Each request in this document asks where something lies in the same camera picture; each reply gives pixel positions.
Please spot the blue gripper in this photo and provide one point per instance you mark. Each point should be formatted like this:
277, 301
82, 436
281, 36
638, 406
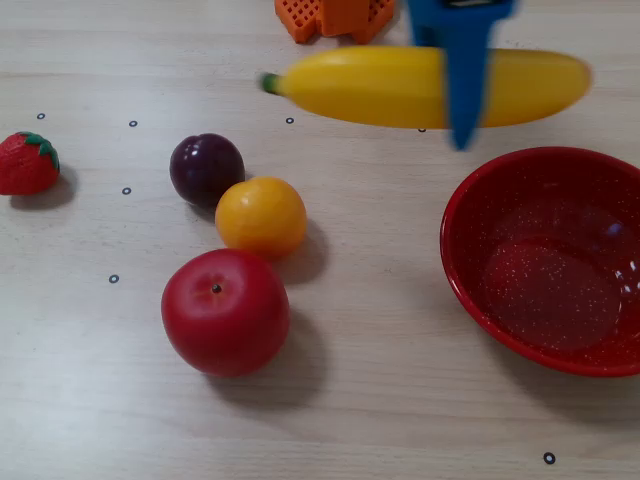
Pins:
462, 45

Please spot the yellow toy banana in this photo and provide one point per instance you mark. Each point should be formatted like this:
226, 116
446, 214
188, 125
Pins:
360, 85

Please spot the red speckled bowl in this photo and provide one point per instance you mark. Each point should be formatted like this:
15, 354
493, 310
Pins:
545, 280

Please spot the toy orange fruit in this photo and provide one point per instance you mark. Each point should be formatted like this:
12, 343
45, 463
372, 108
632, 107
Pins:
261, 217

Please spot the purple toy plum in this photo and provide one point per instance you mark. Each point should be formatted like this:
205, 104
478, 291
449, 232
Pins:
205, 167

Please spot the red toy apple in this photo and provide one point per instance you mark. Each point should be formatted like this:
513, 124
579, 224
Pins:
225, 315

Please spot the red toy strawberry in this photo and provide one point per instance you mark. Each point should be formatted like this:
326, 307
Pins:
25, 165

